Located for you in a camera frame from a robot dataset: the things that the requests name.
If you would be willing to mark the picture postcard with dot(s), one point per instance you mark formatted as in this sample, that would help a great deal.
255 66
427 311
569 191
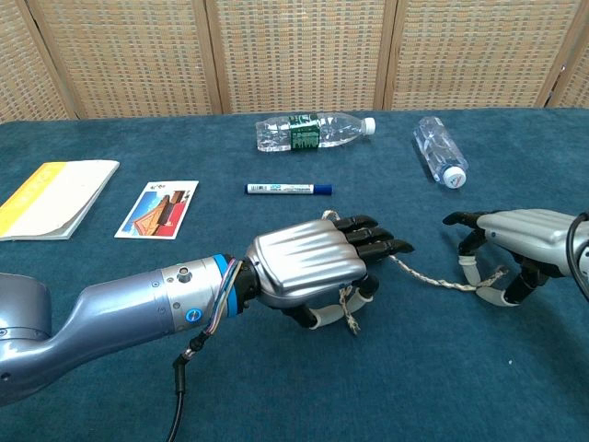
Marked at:
156 212

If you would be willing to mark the white marker with blue cap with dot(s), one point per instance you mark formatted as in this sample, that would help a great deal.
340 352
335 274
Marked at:
285 189

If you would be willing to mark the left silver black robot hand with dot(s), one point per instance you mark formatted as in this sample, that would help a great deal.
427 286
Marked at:
303 262

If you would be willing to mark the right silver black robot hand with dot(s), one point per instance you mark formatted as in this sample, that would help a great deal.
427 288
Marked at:
524 235

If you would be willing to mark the clear bottle without label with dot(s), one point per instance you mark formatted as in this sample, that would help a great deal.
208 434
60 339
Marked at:
439 147

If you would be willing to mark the clear bottle with green label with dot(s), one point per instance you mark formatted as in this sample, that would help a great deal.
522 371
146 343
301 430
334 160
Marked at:
276 133

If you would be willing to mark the yellow and white booklet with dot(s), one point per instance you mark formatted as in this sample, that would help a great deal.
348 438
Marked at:
55 198

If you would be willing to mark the woven bamboo folding screen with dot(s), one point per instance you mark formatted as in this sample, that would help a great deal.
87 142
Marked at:
299 55

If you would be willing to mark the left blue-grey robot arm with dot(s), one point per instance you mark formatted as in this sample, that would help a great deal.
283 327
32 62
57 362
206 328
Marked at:
115 304

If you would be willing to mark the teal table cloth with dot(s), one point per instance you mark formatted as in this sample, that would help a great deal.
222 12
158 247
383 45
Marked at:
414 368

